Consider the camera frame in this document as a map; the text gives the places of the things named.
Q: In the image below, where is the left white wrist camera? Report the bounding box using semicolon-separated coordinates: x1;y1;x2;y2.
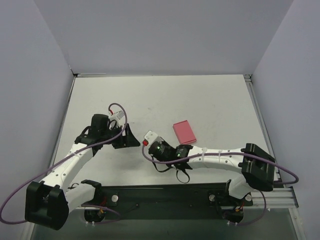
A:
109;110;126;126

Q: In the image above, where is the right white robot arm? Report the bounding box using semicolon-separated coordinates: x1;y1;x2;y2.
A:
142;138;275;200

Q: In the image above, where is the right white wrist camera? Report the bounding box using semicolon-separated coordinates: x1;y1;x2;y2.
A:
142;130;163;147

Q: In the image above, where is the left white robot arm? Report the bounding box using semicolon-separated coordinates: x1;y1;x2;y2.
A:
24;110;141;230

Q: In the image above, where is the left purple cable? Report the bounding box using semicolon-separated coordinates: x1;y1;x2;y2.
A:
0;102;129;224

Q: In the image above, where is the pink paper box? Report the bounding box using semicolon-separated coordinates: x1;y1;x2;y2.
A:
172;120;197;144

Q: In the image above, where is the purple cable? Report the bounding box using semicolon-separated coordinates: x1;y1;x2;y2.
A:
141;143;300;186
0;102;129;224

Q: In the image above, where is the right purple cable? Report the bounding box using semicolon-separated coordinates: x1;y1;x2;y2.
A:
141;143;300;186

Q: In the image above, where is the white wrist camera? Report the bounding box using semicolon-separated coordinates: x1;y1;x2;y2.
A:
109;110;126;126
142;130;163;147

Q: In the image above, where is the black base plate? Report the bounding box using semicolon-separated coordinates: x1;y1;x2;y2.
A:
83;183;253;224

